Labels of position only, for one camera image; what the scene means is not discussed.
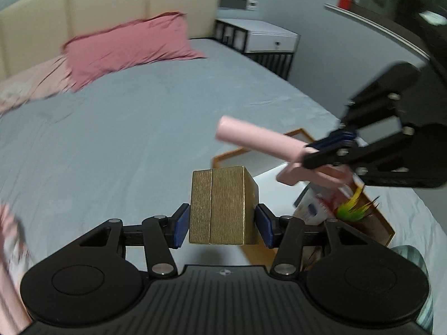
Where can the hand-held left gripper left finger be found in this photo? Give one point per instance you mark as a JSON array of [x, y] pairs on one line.
[[181, 225]]

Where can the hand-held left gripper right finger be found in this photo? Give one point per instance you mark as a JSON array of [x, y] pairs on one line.
[[263, 226]]

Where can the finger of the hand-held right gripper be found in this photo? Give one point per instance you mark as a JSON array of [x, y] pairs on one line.
[[337, 138], [328, 157]]

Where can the wooden-edged storage box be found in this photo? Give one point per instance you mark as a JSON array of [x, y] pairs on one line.
[[260, 256]]

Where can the gold gift box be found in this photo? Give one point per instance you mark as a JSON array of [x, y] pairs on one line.
[[220, 206]]

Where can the red green feather toy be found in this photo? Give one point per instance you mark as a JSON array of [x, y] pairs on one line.
[[351, 211]]

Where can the pink T-shaped tool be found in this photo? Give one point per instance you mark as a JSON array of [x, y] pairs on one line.
[[251, 136]]

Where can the white printed packet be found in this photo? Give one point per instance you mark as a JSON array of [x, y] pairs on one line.
[[310, 209]]

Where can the teal striped clothing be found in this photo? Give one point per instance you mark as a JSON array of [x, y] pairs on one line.
[[415, 256]]

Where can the white bedside cabinet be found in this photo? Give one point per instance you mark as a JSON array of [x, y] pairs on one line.
[[269, 36]]

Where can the red sticker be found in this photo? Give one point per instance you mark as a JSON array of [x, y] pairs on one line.
[[344, 2]]

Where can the white paper sheet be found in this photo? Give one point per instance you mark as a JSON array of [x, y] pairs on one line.
[[432, 17]]

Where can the pink patterned blanket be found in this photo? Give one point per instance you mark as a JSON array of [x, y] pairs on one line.
[[10, 286]]

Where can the dark pink pillow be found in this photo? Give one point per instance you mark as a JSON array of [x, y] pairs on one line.
[[125, 49]]

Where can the light pink pillow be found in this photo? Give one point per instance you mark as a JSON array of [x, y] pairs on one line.
[[31, 83]]

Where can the beige padded headboard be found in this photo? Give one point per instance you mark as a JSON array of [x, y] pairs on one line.
[[104, 3]]

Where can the grey wall switch panel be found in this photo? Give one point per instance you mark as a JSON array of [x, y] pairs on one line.
[[234, 3]]

